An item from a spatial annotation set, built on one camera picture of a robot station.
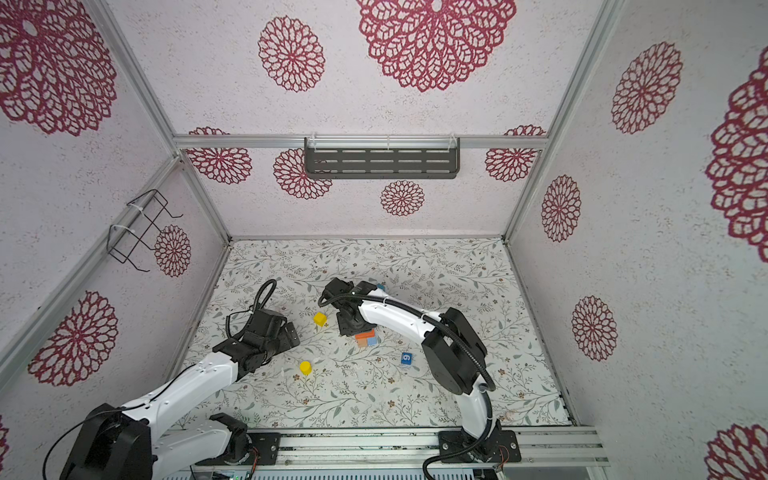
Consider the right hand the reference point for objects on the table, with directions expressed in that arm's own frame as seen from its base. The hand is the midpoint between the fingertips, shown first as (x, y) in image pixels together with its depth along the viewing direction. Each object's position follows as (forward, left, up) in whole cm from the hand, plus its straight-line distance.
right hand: (352, 323), depth 88 cm
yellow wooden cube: (+4, +11, -5) cm, 13 cm away
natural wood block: (-2, -3, -8) cm, 8 cm away
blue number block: (-7, -16, -7) cm, 19 cm away
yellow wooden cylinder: (-12, +13, -6) cm, 18 cm away
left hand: (-5, +21, -3) cm, 21 cm away
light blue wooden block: (-2, -6, -7) cm, 9 cm away
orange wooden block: (-1, -4, -6) cm, 7 cm away
